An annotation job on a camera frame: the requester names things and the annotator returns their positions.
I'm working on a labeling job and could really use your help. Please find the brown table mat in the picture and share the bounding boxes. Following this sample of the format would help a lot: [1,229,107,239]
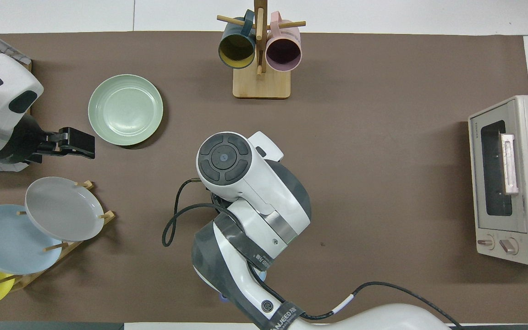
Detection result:
[0,31,528,324]

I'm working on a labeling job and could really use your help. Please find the wooden plate rack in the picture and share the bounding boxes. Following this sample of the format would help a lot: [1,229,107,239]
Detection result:
[0,180,116,292]

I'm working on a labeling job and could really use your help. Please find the dark teal mug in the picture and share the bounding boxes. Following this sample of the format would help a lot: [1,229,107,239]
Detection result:
[218,10,256,69]

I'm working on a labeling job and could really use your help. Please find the grey plate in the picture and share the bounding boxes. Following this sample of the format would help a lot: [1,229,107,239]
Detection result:
[25,176,105,242]

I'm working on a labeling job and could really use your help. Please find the wooden mug tree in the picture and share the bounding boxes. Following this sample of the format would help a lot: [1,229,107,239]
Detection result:
[217,0,307,99]

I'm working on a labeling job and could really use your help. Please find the dark blue saucepan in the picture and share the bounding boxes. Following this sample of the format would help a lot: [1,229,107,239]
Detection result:
[210,190,233,302]

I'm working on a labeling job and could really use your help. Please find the black wire basket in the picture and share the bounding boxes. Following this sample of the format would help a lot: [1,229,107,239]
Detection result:
[0,22,32,66]

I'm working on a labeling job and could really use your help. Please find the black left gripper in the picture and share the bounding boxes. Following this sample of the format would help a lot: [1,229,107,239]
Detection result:
[0,114,96,165]

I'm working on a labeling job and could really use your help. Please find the pink mug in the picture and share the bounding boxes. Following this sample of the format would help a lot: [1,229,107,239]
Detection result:
[265,11,302,72]

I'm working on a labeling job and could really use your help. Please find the light blue plate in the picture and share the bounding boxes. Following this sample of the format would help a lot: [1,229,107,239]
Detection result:
[0,204,63,275]

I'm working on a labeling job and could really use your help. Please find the pale green plate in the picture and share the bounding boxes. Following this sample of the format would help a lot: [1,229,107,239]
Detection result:
[88,74,164,146]

